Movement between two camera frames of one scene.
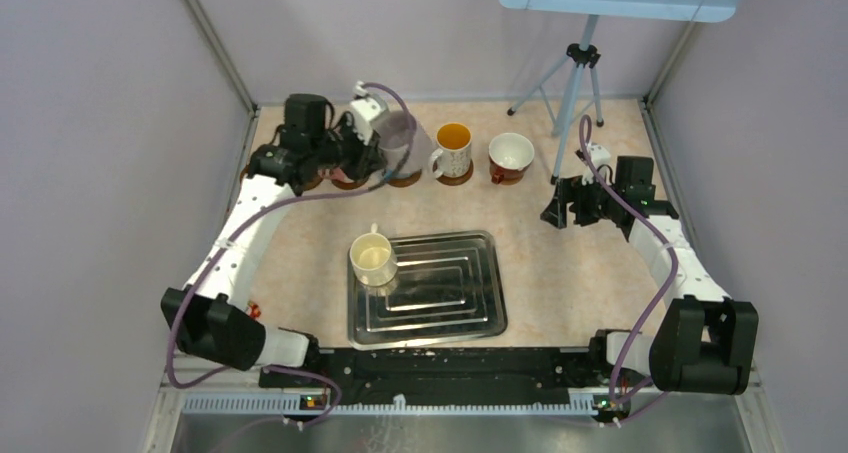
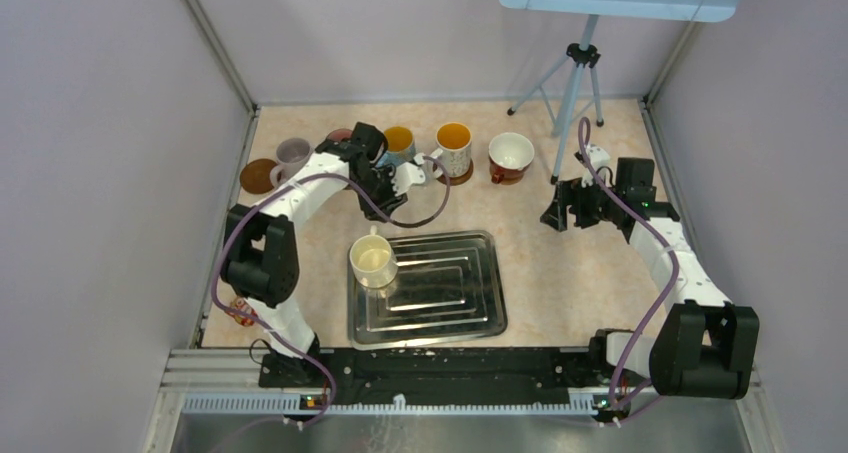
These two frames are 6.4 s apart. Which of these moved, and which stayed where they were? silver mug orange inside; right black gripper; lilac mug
Moved: lilac mug
Stayed: right black gripper; silver mug orange inside
